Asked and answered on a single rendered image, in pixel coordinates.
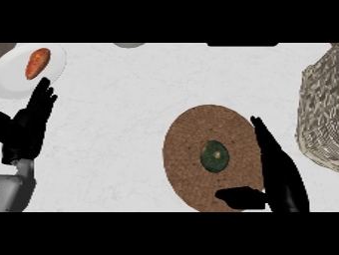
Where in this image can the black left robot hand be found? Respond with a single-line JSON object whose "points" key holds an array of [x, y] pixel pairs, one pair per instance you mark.
{"points": [[27, 127]]}

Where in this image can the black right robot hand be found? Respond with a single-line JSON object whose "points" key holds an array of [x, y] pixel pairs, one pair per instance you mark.
{"points": [[283, 179]]}

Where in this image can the dark green squash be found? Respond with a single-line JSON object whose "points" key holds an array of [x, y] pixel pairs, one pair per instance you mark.
{"points": [[215, 156]]}

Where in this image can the round brown placemat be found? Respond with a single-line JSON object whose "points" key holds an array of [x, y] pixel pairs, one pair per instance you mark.
{"points": [[191, 166]]}

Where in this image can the pale wicker basket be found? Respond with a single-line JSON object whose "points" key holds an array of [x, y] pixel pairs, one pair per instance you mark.
{"points": [[332, 113]]}

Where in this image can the white plate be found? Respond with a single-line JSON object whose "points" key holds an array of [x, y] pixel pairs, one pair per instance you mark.
{"points": [[11, 79]]}

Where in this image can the orange sweet potato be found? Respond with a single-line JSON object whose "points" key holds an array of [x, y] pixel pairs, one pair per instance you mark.
{"points": [[37, 63]]}

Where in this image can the grey round object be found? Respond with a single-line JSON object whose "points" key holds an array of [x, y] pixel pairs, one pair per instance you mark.
{"points": [[129, 45]]}

